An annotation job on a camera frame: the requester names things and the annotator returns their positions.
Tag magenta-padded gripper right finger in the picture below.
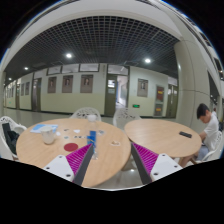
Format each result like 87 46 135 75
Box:
130 142 184 186

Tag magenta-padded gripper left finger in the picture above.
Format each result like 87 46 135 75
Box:
43 143 95 187

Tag clear blue-labelled water bottle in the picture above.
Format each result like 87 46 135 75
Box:
85 114 100 160

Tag flat round red coaster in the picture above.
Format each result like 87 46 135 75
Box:
63 142 80 153

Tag round wooden table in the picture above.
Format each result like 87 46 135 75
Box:
124 118 203 168

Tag white ceramic mug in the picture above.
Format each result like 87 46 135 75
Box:
40 125 56 145

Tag black phone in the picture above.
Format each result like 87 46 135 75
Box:
178 131 193 139

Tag blue printed paper sheet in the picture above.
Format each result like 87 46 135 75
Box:
29 123 59 134

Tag black bag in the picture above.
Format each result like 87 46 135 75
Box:
1 122 20 155

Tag person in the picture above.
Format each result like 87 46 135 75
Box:
178 102 220 168

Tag dark hallway door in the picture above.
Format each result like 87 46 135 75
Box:
166 84 179 118
31 78 43 112

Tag open dark green doorway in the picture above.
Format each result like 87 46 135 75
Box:
104 73 130 118

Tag round ceiling lights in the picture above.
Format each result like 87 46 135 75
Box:
23 52 153 71

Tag red yellow wall notice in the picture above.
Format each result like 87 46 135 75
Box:
154 103 164 117

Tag red wall notice board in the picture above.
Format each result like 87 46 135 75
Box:
155 85 165 103

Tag framed wall portraits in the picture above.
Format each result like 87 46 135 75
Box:
20 74 149 98

